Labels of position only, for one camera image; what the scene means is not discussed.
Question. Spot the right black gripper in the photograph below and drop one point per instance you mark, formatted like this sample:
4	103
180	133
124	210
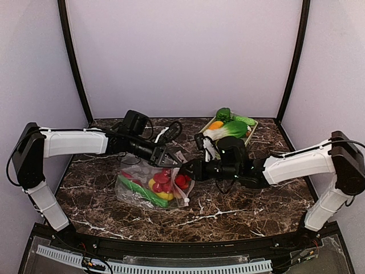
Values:
198	168

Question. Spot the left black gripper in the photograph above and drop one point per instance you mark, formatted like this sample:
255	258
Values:
155	156

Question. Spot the red strawberry toy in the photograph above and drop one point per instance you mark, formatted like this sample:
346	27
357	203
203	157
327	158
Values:
183	182

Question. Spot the clear zip top bag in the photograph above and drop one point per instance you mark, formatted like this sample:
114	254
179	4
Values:
140	169

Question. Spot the pale green plastic basket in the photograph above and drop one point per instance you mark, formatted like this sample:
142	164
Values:
245	138

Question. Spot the yellow lemon toy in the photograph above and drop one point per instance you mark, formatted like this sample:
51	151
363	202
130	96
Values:
164	190

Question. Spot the green cucumber toy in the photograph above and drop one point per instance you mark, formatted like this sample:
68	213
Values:
145	193

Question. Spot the red chili pepper toy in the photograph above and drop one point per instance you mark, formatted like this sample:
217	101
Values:
131	178

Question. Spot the green bell pepper toy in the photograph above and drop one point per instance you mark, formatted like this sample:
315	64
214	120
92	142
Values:
224	115

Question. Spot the light green bitter gourd toy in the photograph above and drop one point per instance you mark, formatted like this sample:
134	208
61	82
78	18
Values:
248	121

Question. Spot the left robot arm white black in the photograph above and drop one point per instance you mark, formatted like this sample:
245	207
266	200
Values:
25	165

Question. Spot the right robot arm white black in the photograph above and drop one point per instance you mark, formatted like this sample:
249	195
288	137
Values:
338	156

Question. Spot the bok choy toy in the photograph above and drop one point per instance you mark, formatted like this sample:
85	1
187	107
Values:
236	129

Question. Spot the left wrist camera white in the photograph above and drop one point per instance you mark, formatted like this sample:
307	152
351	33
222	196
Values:
169	133

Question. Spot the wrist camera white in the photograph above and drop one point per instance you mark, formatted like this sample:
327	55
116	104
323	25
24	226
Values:
208	146
169	133

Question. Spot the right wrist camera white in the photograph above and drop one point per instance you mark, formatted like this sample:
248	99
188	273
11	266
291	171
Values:
208	146

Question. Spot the black front rail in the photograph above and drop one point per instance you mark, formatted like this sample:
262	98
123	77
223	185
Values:
269	247

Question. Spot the white slotted cable duct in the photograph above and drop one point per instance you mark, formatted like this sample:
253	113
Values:
138	264

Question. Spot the left black frame post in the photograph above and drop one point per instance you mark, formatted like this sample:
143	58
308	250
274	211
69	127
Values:
67	36

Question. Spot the black frame post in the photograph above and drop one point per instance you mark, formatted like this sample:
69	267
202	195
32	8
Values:
303	20
67	36

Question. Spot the right black frame post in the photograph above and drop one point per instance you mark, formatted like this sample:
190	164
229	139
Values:
303	20

